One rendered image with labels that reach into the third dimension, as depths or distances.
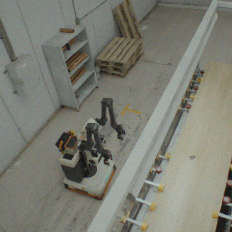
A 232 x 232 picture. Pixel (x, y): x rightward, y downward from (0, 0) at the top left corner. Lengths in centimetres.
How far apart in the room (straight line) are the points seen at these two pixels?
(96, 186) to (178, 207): 141
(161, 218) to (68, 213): 169
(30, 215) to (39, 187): 50
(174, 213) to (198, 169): 65
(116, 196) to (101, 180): 269
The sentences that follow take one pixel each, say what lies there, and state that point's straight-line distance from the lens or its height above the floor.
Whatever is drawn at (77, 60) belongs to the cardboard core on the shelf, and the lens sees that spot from 524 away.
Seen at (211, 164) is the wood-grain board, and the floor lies 90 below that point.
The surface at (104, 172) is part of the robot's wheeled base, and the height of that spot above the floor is 28.
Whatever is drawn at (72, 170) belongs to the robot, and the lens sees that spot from 363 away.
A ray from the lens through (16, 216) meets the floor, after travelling 434.
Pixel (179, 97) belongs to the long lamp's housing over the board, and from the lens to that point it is 177.
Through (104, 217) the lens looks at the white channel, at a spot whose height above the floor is 246.
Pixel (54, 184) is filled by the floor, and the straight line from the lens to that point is 438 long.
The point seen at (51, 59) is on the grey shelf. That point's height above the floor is 124.
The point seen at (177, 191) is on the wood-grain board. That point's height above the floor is 90.
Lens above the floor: 348
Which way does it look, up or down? 43 degrees down
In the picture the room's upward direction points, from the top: 9 degrees counter-clockwise
